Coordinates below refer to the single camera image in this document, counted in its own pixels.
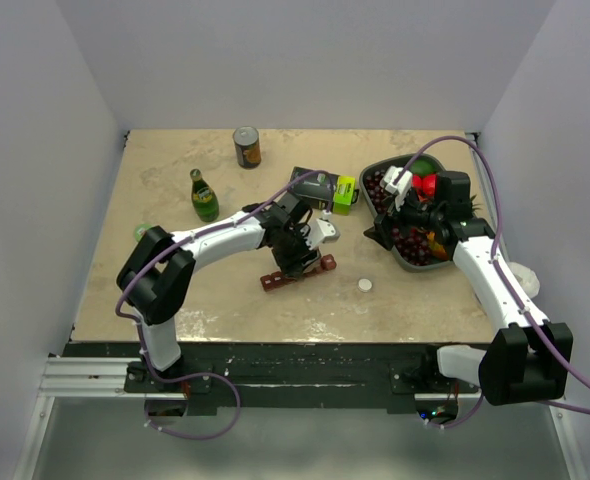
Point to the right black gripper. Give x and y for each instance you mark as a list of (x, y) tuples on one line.
[(381, 232)]

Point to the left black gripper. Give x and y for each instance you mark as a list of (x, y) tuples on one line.
[(295, 266)]

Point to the clear jar lid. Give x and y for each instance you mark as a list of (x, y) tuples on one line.
[(364, 285)]

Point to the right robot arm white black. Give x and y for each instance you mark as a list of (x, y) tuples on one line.
[(525, 362)]

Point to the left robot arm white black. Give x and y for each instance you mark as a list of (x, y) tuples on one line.
[(155, 279)]

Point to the dark red grapes bunch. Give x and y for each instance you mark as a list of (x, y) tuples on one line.
[(416, 247)]

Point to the grey fruit tray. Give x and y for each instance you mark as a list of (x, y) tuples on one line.
[(454, 189)]

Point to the red apple right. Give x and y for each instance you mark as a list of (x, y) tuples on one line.
[(425, 186)]

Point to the black green product box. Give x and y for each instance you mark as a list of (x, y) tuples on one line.
[(320, 189)]

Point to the green lime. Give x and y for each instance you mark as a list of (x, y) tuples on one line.
[(422, 167)]

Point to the small pineapple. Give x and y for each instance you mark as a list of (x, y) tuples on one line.
[(475, 207)]

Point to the green glass bottle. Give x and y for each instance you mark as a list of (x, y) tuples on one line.
[(204, 199)]

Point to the orange labelled tin can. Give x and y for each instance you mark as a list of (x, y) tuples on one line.
[(247, 146)]

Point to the white paper cup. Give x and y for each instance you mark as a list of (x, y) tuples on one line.
[(527, 279)]

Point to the small green lidded jar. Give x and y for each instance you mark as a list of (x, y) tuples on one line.
[(140, 231)]

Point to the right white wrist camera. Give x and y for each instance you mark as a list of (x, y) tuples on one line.
[(397, 181)]

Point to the black mounting base plate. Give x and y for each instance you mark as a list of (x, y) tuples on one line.
[(420, 357)]

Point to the aluminium frame rail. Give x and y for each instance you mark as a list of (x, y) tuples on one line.
[(85, 375)]

